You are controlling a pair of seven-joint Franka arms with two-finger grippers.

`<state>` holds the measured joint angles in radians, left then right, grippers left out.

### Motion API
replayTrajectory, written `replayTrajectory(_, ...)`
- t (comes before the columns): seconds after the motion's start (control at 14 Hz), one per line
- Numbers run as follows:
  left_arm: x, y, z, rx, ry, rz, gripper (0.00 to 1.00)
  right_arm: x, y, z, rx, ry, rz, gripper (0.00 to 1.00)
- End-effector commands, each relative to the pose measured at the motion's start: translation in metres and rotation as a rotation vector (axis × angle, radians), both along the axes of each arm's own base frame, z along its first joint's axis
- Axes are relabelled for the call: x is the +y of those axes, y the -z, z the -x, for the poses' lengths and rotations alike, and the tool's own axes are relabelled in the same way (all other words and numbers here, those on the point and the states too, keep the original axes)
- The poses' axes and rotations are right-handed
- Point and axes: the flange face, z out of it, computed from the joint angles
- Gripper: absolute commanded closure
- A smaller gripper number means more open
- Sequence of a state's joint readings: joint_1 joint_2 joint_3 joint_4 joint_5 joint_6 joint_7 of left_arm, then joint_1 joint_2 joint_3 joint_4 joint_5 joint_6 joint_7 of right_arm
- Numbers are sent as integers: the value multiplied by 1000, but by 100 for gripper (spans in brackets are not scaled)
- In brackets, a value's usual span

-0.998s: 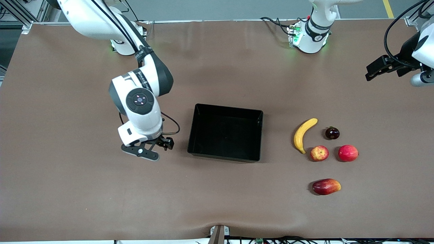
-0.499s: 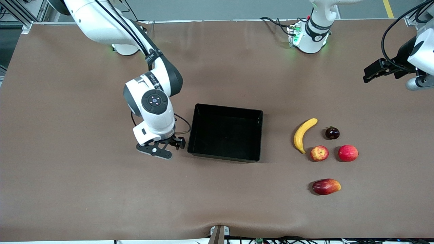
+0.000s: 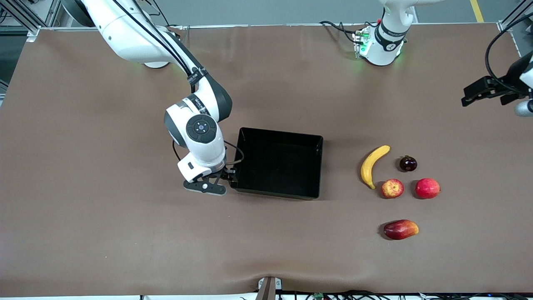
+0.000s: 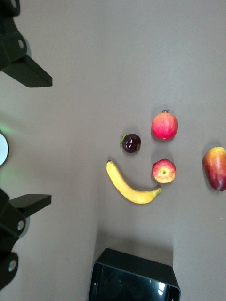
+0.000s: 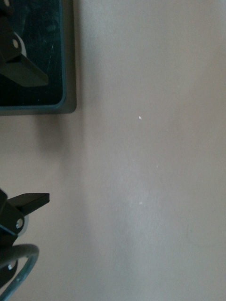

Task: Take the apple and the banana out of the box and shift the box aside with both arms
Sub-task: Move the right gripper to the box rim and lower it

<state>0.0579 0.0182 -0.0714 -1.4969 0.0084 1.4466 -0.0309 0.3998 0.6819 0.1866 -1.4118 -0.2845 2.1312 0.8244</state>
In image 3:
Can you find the plain red apple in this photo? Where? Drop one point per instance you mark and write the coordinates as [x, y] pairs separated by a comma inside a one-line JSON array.
[[427, 188]]

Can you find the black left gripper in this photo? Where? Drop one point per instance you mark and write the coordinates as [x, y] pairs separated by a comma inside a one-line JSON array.
[[502, 88]]

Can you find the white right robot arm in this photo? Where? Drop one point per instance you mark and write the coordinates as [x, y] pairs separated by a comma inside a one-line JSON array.
[[125, 37]]

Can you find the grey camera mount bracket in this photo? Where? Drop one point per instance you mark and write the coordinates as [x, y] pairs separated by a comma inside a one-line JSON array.
[[268, 288]]

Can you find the yellow banana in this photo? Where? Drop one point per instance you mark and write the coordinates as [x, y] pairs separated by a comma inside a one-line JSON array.
[[368, 164]]

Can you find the dark purple mangosteen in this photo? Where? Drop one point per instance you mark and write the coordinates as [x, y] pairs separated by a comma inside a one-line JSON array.
[[408, 164]]

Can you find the brown table mat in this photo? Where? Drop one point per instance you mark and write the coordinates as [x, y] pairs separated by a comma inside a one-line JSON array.
[[125, 233]]

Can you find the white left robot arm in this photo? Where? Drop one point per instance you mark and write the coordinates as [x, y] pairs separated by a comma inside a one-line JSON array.
[[385, 41]]

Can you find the yellow red striped apple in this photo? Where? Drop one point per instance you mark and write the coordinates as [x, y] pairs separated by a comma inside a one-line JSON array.
[[392, 188]]

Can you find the metal table edge rail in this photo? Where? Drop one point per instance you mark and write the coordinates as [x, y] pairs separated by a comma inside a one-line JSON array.
[[270, 26]]

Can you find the red mango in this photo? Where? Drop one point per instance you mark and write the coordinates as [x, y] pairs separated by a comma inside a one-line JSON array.
[[400, 230]]

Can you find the aluminium frame post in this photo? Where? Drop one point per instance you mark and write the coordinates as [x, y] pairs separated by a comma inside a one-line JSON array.
[[33, 31], [506, 26]]

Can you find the black plastic tray box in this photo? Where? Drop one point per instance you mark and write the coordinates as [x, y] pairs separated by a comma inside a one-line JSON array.
[[275, 166]]

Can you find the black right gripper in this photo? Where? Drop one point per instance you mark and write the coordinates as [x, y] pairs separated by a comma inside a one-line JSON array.
[[228, 173]]

